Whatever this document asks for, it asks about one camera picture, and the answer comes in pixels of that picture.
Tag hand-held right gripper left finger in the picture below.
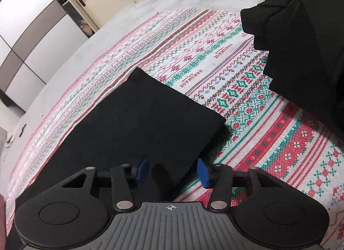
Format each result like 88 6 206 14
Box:
61 159 150 211

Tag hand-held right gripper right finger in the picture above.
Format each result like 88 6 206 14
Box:
197 158 283 211

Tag black pants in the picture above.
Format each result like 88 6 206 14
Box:
15 67 227 205

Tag patterned knit blanket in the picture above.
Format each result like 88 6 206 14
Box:
5 8 344 250

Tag beige cloth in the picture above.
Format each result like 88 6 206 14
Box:
5 132 17 147

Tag grey bed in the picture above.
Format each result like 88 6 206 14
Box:
0 0 272 213

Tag pile of black clothes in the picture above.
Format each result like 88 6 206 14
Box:
240 0 344 139

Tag white and brown wardrobe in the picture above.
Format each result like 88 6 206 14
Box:
0 0 93 112

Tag cluttered open shelf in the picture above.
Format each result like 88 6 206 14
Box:
38 0 96 37

